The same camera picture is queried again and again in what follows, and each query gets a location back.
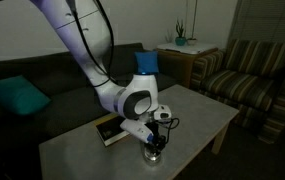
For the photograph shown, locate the wooden table leg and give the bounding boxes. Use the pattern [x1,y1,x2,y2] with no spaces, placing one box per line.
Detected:
[211,122,232,155]

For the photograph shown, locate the plant in teal pot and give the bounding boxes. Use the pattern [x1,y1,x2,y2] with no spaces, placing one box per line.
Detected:
[174,19,187,47]

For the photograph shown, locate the teal cushion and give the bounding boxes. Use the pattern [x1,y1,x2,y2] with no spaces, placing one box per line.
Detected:
[0,75,52,117]

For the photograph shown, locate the striped armchair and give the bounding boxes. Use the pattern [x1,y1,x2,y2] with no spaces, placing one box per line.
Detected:
[191,38,285,145]

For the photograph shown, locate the black book yellow edge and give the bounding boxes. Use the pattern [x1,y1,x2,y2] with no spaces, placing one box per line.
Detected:
[95,114,132,148]

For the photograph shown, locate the thin black looped cable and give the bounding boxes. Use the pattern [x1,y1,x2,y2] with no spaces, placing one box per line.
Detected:
[155,116,181,145]

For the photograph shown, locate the black arm hose cable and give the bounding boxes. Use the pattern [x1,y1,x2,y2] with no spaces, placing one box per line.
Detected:
[66,0,120,88]

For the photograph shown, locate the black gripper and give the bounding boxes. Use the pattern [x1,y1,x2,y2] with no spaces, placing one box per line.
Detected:
[148,121,169,152]

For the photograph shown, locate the blue cushion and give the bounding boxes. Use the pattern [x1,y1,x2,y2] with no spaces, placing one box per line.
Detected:
[134,50,160,75]

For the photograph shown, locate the window blinds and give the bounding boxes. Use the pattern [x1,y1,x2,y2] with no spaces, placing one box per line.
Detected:
[230,0,285,51]

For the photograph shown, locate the dark grey sofa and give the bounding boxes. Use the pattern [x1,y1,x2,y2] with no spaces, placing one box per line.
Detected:
[0,42,183,180]

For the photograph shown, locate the wooden side table white top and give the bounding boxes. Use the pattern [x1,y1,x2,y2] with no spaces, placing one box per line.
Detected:
[156,42,219,85]

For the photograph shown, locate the plant in white pot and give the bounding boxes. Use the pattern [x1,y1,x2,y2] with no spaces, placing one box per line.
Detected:
[185,0,199,47]

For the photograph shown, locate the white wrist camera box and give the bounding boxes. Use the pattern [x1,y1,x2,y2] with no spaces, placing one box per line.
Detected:
[119,118,155,144]

